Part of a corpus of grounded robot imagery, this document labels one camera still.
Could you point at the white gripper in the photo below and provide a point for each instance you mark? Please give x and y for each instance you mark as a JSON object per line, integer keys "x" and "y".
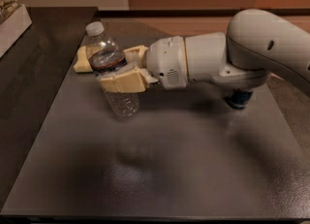
{"x": 165, "y": 61}

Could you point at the clear plastic water bottle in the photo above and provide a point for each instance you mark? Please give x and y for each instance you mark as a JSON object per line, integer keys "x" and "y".
{"x": 106, "y": 57}

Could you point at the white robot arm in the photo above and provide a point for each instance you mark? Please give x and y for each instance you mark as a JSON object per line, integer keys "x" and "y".
{"x": 256, "y": 45}

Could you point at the yellow sponge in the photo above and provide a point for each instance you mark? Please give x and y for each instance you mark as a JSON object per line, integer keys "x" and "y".
{"x": 83, "y": 54}

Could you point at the dark side table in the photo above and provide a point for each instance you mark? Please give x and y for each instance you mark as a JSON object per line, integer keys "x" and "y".
{"x": 31, "y": 72}

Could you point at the blue silver energy drink can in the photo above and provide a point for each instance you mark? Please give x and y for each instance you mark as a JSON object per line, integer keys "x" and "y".
{"x": 238, "y": 99}

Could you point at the white box with items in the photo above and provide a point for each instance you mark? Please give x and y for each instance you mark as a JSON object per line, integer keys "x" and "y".
{"x": 14, "y": 20}

